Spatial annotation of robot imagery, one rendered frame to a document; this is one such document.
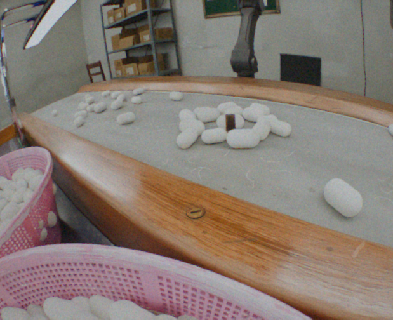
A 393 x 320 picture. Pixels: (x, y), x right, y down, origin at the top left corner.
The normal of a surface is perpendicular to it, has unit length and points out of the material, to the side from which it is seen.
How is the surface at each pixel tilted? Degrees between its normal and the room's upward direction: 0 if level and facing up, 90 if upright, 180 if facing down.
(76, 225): 0
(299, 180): 0
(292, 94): 45
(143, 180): 0
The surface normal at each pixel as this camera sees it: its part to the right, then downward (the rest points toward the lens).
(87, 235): -0.11, -0.86
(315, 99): -0.50, -0.28
